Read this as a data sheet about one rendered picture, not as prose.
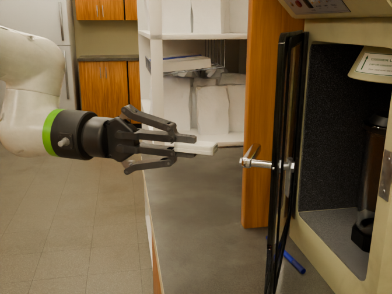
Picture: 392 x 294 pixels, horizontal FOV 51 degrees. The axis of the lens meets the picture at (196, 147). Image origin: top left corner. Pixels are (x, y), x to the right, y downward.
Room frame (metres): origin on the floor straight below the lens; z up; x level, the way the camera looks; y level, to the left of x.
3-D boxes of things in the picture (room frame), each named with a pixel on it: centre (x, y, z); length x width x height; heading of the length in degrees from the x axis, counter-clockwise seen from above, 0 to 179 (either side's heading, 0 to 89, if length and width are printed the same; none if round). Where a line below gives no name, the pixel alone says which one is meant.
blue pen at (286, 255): (0.75, -0.18, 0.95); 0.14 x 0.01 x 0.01; 19
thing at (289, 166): (0.57, -0.13, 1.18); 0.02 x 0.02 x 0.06; 72
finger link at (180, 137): (0.68, 0.02, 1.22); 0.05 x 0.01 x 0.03; 72
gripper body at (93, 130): (0.72, 0.15, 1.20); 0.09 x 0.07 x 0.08; 72
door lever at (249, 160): (0.62, -0.10, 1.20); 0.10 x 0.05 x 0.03; 162
